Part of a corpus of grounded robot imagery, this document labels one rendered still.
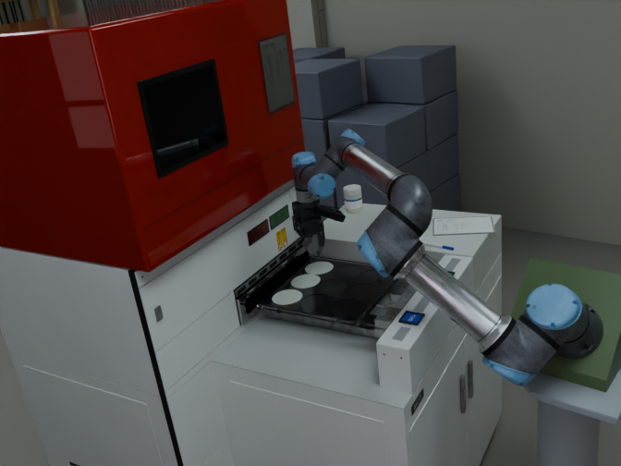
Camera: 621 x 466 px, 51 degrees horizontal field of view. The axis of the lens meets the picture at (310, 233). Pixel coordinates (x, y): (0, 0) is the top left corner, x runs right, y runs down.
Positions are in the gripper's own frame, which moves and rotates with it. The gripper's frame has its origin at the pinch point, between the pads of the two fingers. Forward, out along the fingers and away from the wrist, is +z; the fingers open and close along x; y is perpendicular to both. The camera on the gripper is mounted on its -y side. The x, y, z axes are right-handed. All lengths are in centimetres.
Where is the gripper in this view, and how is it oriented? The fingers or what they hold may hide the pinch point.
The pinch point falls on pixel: (320, 251)
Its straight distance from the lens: 217.5
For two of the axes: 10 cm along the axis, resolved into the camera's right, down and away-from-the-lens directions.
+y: -9.2, 2.7, -2.9
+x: 3.8, 4.0, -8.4
